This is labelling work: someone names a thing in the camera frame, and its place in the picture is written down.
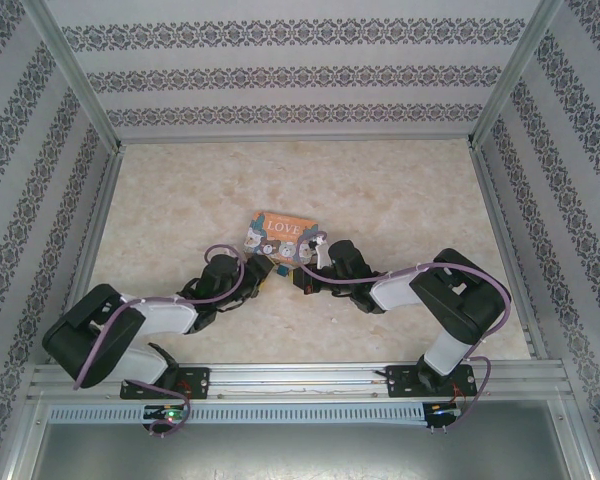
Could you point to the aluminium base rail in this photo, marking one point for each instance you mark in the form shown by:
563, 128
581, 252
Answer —
300, 380

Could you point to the aluminium frame cross beam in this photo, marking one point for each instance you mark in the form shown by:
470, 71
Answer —
295, 138

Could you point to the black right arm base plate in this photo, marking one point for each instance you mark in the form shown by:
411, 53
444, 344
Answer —
400, 381

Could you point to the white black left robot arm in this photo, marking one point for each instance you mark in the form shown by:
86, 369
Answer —
160, 312

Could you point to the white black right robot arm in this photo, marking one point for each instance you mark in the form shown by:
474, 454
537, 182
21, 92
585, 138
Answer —
395, 295

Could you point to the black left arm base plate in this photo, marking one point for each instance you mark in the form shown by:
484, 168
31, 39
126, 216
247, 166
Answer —
195, 382

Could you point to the small blue padlock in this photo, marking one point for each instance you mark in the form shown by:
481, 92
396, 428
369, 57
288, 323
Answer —
282, 272

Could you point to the aluminium frame side rail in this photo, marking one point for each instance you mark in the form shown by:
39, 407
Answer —
97, 230
505, 240

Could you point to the aluminium frame post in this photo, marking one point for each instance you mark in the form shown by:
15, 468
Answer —
75, 75
517, 75

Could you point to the orange LOVE print tin box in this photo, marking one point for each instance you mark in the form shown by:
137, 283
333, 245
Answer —
280, 235

